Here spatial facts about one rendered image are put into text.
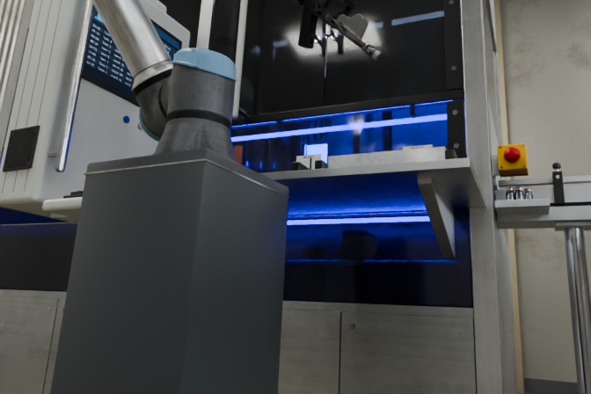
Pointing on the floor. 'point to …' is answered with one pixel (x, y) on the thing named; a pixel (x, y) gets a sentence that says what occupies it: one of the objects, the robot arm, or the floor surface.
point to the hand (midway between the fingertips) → (361, 45)
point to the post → (475, 144)
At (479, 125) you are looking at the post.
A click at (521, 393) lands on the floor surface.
